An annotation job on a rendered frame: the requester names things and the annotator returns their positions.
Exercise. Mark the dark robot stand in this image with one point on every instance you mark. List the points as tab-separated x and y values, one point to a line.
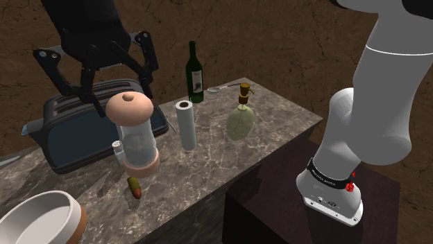
270	175

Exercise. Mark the silver spoon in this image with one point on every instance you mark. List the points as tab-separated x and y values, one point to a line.
213	89

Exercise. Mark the small green and red pepper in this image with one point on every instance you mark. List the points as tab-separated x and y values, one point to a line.
135	189

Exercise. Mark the white paper towel roll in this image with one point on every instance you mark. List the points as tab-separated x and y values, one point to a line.
187	128

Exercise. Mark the clear jar with peach lid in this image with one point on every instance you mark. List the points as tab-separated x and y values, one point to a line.
135	135

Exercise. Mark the small clear salt shaker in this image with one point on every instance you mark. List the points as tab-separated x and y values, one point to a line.
117	152

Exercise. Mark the dark toaster with blue side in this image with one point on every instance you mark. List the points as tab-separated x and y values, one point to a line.
81	138

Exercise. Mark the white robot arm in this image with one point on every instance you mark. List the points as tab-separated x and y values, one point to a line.
379	101

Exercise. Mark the white bowl with brown band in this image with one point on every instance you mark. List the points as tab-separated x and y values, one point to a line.
37	219

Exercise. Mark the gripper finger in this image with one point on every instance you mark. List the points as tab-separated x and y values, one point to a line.
88	81
148	67

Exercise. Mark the green soap dispenser brown pump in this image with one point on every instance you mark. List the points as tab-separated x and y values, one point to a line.
240	121

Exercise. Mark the green wine bottle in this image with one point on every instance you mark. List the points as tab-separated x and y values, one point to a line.
194	77

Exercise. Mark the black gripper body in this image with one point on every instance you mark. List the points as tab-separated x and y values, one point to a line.
88	30

